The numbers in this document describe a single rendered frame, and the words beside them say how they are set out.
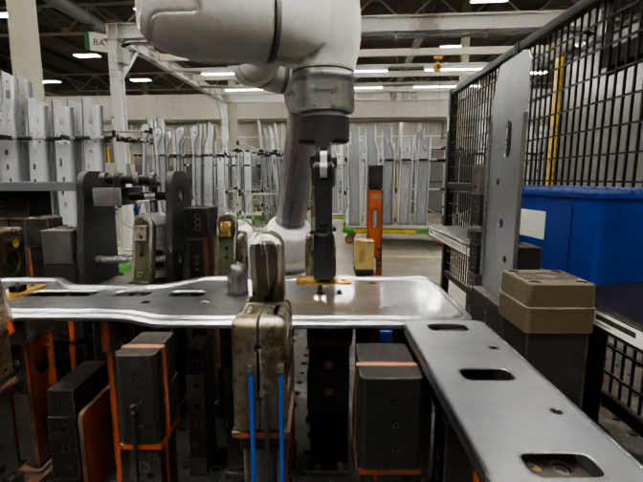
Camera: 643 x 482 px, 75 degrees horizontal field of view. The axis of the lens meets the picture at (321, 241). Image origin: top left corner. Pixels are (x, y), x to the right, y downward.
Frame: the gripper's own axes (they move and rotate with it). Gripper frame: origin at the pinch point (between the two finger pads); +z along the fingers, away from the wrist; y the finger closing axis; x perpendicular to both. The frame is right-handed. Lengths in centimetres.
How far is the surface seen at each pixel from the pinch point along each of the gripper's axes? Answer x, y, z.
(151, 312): -22.7, 9.2, 6.0
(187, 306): -18.9, 6.7, 6.0
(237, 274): -12.8, 1.5, 2.8
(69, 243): -48, -16, 1
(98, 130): -246, -402, -63
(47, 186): -59, -27, -10
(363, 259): 7.1, -10.8, 2.9
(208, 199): -228, -757, 29
